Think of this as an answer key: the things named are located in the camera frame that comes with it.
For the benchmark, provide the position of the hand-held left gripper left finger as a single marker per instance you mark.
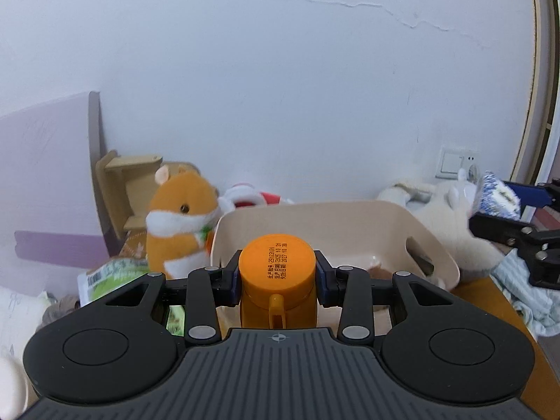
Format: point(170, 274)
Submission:
point(232, 286)

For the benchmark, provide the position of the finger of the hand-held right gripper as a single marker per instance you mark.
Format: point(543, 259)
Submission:
point(533, 196)
point(503, 229)

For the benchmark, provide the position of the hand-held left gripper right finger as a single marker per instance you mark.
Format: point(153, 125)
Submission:
point(322, 281)

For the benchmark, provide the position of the blue white tissue packet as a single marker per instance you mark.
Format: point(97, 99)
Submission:
point(498, 197)

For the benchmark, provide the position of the orange plastic bottle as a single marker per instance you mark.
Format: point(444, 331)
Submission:
point(275, 271)

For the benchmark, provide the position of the beige plastic storage container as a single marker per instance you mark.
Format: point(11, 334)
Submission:
point(350, 232)

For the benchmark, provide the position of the red white santa plush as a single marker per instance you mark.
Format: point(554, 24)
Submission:
point(245, 194)

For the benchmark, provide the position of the white rabbit toy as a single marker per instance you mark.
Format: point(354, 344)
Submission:
point(461, 194)

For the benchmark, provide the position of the cream plush cushion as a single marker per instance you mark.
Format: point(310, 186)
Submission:
point(446, 232)

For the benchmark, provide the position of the small brown white toy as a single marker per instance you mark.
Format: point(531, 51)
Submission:
point(379, 271)

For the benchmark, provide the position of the striped light blue cloth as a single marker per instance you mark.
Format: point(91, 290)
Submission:
point(525, 306)

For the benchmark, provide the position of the orange hamster plush toy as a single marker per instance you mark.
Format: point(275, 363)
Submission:
point(175, 210)

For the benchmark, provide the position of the beige patterned packet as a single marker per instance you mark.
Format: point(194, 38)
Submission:
point(133, 245)

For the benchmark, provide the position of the green snack packet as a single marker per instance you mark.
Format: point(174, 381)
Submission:
point(109, 280)

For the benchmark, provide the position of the wooden stand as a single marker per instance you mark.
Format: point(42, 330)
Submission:
point(131, 170)

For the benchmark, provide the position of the brown cloth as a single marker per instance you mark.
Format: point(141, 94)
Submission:
point(59, 313)

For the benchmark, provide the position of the white cloth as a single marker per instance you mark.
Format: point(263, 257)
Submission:
point(17, 315)

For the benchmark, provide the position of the lilac board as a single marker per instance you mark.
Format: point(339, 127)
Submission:
point(43, 162)

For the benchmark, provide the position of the door frame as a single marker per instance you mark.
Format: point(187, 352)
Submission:
point(531, 140)

